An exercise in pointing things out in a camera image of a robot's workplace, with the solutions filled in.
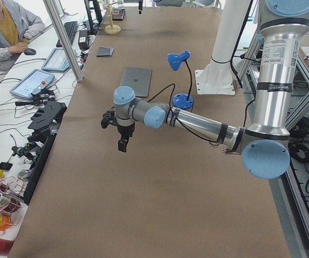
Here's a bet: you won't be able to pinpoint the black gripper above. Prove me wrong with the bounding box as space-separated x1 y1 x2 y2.
117 124 135 153

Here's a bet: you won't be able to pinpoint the grey laptop computer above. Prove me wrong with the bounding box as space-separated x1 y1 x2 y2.
120 67 152 98

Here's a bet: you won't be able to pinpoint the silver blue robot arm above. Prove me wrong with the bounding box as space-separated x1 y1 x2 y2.
101 1 309 179

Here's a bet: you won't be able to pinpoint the person's hand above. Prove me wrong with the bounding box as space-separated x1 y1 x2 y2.
8 42 28 54

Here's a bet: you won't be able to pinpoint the blue desk lamp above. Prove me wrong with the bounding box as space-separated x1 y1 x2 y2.
167 50 194 109

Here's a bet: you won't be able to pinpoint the black tool rack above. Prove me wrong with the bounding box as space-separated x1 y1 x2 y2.
23 101 67 205

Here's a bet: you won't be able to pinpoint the folded grey cloth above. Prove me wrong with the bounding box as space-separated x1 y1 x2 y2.
96 46 114 57

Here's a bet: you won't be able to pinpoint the far teach pendant tablet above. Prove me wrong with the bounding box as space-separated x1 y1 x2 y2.
41 48 70 73

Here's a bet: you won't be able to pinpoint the teach pendant tablet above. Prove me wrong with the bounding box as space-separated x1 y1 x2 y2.
9 69 55 98
41 48 70 73

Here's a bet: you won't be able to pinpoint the near teach pendant tablet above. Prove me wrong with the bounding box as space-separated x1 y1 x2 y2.
9 69 55 98

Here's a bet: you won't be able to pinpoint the black power adapter box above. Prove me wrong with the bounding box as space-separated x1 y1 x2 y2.
78 30 89 50

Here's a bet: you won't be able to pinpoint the wooden stand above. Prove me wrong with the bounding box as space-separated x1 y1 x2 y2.
104 1 121 34

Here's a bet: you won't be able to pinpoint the small black square device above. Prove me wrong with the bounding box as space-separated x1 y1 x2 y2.
0 162 13 171

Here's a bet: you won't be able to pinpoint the black keyboard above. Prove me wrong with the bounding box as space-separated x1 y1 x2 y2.
64 21 78 45

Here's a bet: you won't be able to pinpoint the dark tray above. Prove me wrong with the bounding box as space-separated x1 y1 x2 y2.
112 9 125 21

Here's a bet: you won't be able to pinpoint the black computer mouse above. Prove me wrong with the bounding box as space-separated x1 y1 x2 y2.
24 48 37 55

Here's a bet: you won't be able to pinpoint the person in grey jacket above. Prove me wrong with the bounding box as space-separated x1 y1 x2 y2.
0 1 45 75

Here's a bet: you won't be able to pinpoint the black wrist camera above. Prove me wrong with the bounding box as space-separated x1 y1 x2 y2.
101 106 117 129

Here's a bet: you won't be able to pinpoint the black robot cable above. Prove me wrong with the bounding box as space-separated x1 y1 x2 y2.
146 83 225 146

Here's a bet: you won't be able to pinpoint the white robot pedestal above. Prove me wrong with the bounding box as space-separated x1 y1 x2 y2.
195 0 252 95

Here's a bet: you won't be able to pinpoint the copper wire basket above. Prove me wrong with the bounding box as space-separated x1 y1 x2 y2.
0 182 25 234

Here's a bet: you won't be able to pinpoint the aluminium frame post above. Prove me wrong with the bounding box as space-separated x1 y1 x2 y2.
43 0 83 82

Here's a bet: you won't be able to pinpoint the coiled black cables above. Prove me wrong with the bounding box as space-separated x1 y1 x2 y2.
287 118 309 194

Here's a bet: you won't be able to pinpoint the aluminium frame structure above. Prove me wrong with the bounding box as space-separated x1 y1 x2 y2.
236 34 309 258

